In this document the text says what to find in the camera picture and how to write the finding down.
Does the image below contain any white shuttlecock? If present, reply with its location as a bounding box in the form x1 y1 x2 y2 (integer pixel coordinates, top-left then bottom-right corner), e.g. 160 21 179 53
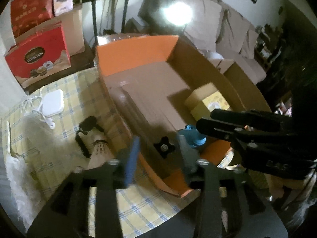
87 140 114 170

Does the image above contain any yellow sponge pack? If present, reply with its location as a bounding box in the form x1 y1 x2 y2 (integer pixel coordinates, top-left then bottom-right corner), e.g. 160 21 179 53
184 82 231 121

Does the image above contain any black clip strap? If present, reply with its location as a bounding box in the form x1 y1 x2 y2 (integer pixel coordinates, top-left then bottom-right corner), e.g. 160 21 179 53
74 115 105 159

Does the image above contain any yellow checkered tablecloth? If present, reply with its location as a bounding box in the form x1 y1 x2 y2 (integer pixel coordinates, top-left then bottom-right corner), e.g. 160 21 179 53
0 67 235 238

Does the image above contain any beige sofa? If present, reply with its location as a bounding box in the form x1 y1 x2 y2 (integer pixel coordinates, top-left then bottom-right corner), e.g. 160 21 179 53
139 0 266 84

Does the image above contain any plastic bag of items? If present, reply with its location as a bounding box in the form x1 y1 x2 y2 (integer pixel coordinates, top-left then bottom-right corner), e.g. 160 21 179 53
97 33 146 46

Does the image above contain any bright video light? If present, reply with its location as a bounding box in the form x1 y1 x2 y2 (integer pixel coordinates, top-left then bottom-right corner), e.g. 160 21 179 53
162 2 193 26

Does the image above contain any red collection gift box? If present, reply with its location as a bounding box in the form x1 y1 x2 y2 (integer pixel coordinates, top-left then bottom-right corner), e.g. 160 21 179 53
5 23 71 90

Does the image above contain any white square charger box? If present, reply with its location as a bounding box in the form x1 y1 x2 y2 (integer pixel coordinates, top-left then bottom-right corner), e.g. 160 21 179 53
41 89 64 117

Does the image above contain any red patterned gift bag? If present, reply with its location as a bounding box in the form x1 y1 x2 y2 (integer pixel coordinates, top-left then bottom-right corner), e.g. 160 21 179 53
10 0 54 38

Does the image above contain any blue collapsible funnel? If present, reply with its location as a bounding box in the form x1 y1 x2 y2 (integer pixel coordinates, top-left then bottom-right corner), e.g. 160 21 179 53
178 125 207 148

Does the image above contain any orange cardboard box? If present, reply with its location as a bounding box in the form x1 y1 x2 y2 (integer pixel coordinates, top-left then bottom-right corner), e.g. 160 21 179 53
95 34 272 198

